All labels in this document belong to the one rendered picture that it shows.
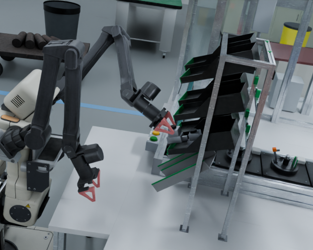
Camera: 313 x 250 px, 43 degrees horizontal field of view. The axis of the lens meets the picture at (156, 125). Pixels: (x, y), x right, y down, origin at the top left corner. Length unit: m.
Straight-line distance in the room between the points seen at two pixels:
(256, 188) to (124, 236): 0.74
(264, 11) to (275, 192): 1.34
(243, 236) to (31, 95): 1.09
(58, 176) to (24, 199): 1.53
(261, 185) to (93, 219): 0.85
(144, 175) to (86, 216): 0.43
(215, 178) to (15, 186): 0.97
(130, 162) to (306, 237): 0.95
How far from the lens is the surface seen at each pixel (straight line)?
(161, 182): 1.72
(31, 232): 2.57
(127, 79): 1.72
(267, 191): 2.09
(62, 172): 3.52
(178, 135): 1.63
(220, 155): 2.15
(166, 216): 1.84
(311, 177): 2.21
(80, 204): 1.85
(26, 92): 1.67
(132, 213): 1.83
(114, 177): 2.03
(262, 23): 2.93
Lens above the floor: 2.05
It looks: 28 degrees down
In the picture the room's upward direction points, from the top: 9 degrees clockwise
